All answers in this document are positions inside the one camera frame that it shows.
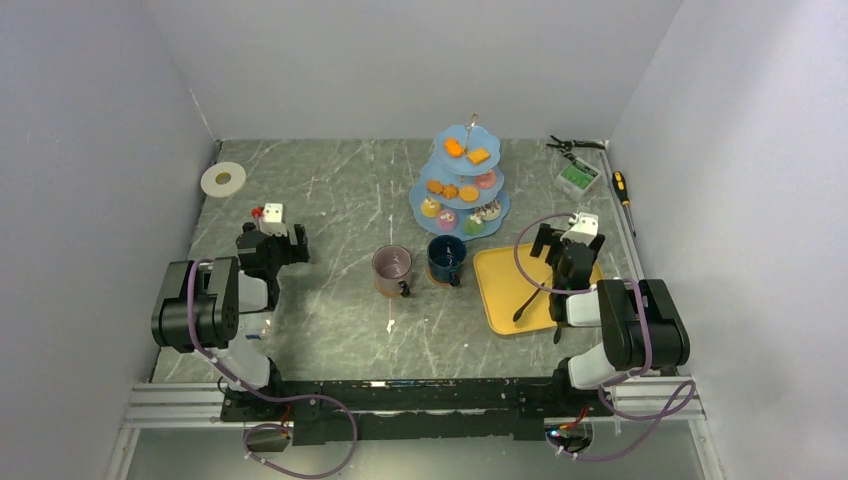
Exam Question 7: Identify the black food tongs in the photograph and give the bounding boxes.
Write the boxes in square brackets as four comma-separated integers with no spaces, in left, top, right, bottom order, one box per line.
[512,288,567,345]

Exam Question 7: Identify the yellow serving tray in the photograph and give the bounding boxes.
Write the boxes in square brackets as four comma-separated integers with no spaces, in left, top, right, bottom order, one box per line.
[473,244,600,336]

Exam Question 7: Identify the chocolate white sprinkled donut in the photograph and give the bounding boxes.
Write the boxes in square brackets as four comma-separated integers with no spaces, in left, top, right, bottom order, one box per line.
[474,199,502,222]

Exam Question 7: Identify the green cupcake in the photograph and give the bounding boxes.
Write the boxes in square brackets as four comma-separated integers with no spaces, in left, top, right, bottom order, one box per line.
[462,214,486,236]

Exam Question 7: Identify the pink cupcake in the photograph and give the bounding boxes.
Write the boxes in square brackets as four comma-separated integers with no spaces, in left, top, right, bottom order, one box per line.
[474,169,498,190]

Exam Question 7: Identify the round orange cookie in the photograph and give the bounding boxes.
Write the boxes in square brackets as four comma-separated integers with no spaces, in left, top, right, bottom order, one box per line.
[458,185,480,203]

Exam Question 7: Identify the dark blue mug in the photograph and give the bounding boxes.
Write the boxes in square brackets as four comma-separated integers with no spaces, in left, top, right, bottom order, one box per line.
[427,235,467,287]

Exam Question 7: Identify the purple-grey mug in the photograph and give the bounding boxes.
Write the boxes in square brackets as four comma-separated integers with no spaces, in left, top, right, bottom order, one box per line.
[372,245,412,298]

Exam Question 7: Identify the blue three-tier cake stand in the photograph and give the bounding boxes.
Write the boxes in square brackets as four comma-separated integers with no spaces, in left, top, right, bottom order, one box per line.
[409,113,510,241]

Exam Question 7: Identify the purple cupcake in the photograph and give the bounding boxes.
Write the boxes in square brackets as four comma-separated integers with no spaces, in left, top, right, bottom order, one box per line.
[435,209,458,232]

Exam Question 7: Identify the dark orange swirl cookie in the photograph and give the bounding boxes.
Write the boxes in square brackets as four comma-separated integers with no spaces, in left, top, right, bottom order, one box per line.
[441,184,459,199]

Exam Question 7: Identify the square cracker biscuit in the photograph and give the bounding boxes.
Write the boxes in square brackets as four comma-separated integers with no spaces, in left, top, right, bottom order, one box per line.
[466,147,491,165]

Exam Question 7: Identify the yellow cupcake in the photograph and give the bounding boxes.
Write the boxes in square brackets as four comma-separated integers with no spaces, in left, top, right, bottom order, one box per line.
[420,197,442,218]

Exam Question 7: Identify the wooden coaster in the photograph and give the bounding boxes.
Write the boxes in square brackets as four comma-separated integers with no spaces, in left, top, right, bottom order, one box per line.
[376,285,401,298]
[427,271,449,286]

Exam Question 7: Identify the orange fish-shaped cookie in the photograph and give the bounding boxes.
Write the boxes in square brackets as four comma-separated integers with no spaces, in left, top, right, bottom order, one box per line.
[443,137,465,158]

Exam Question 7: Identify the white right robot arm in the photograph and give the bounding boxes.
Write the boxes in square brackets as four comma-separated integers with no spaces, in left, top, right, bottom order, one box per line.
[530,218,691,415]

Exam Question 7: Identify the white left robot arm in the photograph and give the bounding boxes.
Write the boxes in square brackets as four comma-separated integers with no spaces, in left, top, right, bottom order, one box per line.
[151,222,310,420]

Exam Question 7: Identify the white tape roll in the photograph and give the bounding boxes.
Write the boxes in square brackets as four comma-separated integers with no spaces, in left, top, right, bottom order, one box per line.
[200,162,247,198]

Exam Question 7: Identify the green white electronic box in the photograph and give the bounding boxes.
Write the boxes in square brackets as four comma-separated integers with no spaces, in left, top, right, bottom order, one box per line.
[554,156,602,200]

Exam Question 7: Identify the yellow black screwdriver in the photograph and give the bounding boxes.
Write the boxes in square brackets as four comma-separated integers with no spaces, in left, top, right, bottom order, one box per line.
[612,171,637,237]

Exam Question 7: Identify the black pliers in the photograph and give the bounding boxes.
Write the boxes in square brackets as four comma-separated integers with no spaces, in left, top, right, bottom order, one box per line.
[546,135,607,154]

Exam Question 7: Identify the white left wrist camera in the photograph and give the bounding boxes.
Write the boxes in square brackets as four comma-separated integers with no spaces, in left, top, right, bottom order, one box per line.
[251,203,288,237]

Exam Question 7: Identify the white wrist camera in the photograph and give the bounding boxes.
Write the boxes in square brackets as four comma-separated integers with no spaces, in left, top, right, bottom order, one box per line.
[560,212,599,246]
[251,203,288,237]

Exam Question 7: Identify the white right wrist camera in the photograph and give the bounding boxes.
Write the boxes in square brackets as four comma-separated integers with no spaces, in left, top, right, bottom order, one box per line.
[560,212,599,246]

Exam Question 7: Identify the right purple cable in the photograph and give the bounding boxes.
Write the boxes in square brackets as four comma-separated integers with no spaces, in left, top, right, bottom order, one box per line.
[512,213,698,463]

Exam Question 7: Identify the purple cable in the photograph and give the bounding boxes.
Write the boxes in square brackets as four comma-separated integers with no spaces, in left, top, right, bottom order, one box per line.
[184,256,360,480]
[512,213,698,463]

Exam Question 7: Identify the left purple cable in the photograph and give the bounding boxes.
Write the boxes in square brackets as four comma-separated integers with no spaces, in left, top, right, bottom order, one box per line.
[184,256,360,480]

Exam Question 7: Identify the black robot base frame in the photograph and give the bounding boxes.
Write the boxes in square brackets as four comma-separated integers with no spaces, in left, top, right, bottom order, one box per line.
[220,375,610,446]

